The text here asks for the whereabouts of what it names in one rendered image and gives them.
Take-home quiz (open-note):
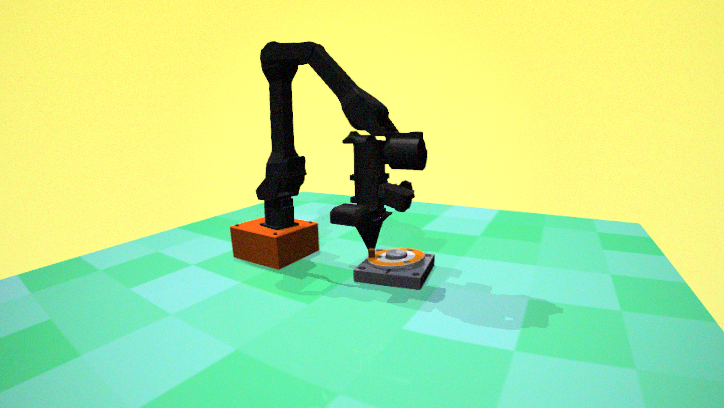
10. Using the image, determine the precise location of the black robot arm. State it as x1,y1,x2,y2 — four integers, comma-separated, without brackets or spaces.
255,41,428,230

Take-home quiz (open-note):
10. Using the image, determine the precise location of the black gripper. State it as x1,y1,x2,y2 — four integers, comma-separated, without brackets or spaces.
330,168,393,250

